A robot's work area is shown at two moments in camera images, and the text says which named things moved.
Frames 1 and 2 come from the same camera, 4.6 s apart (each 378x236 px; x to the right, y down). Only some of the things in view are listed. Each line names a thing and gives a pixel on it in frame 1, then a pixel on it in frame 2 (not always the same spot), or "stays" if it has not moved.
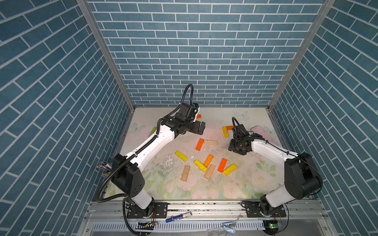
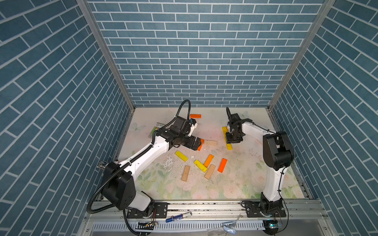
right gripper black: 232,141 -> 229,141
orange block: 222,165 stays
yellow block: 181,156 stays
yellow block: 226,132 stays
